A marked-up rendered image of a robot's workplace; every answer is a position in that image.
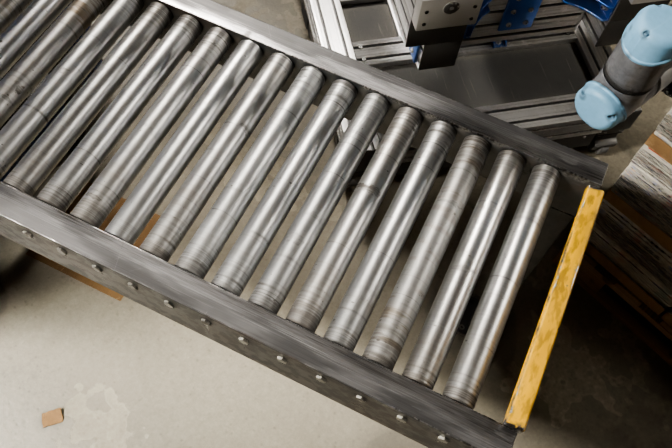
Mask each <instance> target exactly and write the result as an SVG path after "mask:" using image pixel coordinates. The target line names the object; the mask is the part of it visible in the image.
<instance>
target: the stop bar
mask: <svg viewBox="0 0 672 448"><path fill-rule="evenodd" d="M604 193H605V192H604V191H603V190H601V189H599V188H597V187H594V186H592V185H588V186H587V187H586V189H585V191H584V194H583V197H582V199H581V202H580V205H579V208H578V211H577V214H576V216H575V219H574V222H573V225H572V228H571V231H570V233H569V236H568V239H567V242H566V245H565V248H564V250H563V253H562V256H561V259H560V262H559V265H558V267H557V270H556V273H555V276H554V279H553V282H552V284H551V287H550V290H549V293H548V296H547V299H546V302H545V304H544V307H543V310H542V313H541V316H540V319H539V321H538V324H537V327H536V330H535V333H534V336H533V338H532V341H531V344H530V347H529V350H528V353H527V355H526V358H525V361H524V364H523V367H522V370H521V372H520V375H519V378H518V381H517V384H516V387H515V389H514V392H513V395H512V398H511V401H510V404H509V407H508V409H507V412H506V415H505V418H504V421H503V426H504V427H506V428H508V429H510V430H512V431H514V432H516V433H519V434H521V433H523V432H525V429H526V426H527V423H528V420H529V417H530V414H531V411H532V408H533V405H534V402H535V399H536V396H537V393H539V392H540V390H541V387H540V384H541V381H542V378H543V375H544V372H545V369H546V366H547V363H548V360H549V357H550V354H551V351H552V348H553V345H554V342H555V339H556V336H557V333H558V330H559V327H560V325H561V322H562V319H563V316H564V313H565V310H566V307H567V304H568V301H569V298H570V295H571V292H572V289H573V286H574V283H575V280H576V277H577V274H578V271H579V268H580V265H581V262H582V259H583V256H584V253H585V250H586V247H587V244H588V241H589V238H590V235H591V232H592V229H593V227H595V225H596V222H595V220H596V217H597V214H598V211H599V208H600V205H601V202H602V199H603V196H604Z"/></svg>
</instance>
